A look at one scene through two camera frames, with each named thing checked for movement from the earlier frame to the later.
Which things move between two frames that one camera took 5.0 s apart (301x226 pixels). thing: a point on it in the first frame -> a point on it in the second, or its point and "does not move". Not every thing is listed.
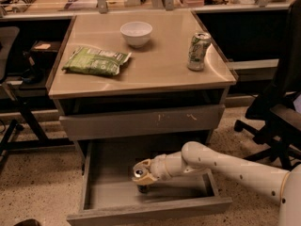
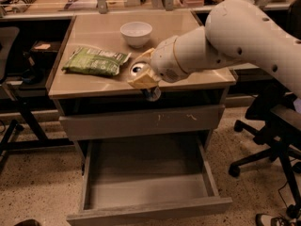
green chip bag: x=93 y=60 does not move
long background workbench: x=49 y=2 does not move
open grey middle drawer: x=111 y=193 does not move
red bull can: x=143 y=188 -> x=138 y=68
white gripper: x=159 y=167 -> x=164 y=61
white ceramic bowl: x=136 y=33 does not move
